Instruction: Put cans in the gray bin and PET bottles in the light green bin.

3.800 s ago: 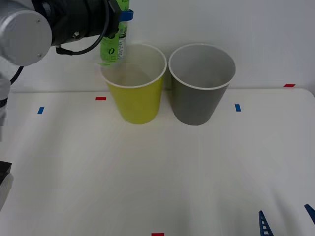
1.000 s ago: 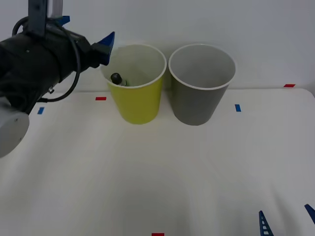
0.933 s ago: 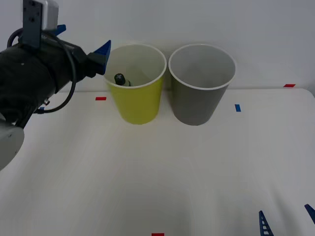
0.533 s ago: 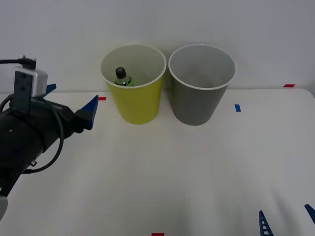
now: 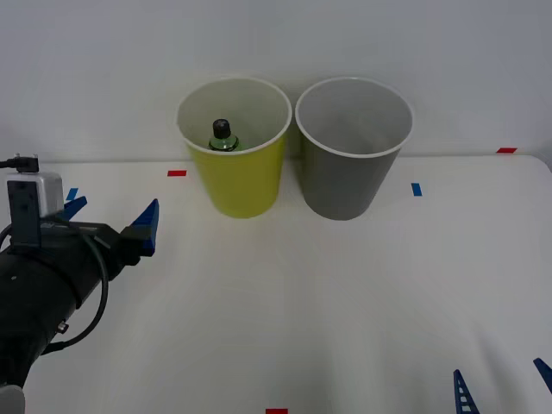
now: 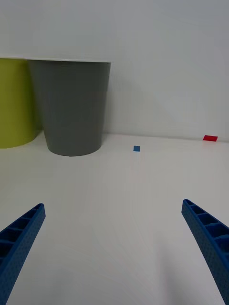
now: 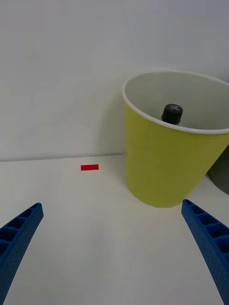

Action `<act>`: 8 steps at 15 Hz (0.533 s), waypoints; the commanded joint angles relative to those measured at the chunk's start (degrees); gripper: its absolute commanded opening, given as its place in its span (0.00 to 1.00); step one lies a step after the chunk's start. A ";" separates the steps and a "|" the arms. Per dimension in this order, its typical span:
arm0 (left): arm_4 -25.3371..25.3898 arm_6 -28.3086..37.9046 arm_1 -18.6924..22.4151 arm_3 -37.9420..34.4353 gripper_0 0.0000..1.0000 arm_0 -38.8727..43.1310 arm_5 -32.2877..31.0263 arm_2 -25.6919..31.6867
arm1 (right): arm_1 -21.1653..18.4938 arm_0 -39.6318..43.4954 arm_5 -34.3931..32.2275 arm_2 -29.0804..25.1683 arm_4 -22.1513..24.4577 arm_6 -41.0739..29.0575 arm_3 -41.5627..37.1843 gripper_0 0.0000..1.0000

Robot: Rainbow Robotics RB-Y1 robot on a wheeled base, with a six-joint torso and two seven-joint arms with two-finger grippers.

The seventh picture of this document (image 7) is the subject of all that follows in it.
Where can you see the clear bottle with black cap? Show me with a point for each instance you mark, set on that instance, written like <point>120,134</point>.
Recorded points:
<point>172,114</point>

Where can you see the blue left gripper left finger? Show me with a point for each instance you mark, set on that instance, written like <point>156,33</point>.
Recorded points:
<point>16,245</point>

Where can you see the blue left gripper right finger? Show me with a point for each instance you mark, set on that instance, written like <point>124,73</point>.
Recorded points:
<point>210,240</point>

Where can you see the yellow-green plastic waste bin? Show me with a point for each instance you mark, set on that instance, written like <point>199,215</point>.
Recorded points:
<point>164,164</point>

